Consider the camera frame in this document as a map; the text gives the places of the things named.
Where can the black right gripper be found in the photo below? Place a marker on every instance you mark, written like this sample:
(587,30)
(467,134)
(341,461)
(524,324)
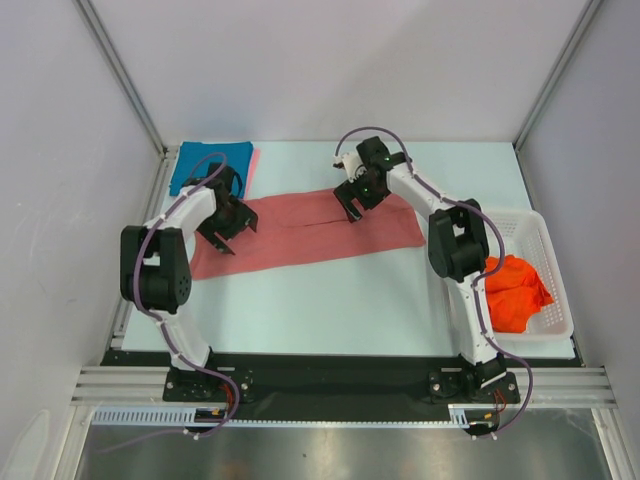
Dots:
(355,197)

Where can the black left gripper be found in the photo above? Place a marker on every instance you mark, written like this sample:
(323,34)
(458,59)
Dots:
(243,217)

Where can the salmon pink t shirt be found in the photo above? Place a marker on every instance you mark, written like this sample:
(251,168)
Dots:
(304,228)

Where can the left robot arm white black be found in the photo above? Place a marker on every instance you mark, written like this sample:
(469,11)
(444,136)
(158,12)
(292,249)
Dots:
(155,272)

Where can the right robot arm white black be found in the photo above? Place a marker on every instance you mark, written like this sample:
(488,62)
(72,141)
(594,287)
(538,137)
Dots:
(457,246)

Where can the folded light pink t shirt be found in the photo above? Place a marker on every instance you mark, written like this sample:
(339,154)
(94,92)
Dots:
(253,164)

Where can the folded blue t shirt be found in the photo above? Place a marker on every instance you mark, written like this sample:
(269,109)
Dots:
(194,159)

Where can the white plastic basket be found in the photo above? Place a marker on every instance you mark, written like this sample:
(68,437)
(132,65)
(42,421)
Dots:
(525,236)

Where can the orange t shirt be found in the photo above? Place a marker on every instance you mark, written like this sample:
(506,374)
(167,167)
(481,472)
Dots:
(514,295)

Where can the white round object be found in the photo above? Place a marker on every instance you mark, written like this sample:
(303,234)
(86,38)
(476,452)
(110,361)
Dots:
(28,450)

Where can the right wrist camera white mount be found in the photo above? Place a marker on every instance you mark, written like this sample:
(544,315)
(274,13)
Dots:
(352,164)

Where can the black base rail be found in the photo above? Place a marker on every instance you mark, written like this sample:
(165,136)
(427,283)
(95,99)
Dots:
(324,388)

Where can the front aluminium frame rail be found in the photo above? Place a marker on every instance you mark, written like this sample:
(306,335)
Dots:
(132,385)

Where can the left aluminium frame post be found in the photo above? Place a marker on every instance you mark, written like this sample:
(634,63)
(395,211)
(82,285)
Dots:
(110,54)

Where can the aluminium frame post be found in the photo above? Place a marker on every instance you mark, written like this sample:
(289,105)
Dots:
(110,54)
(568,52)

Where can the right aluminium frame post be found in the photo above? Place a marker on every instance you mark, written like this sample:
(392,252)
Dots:
(568,52)

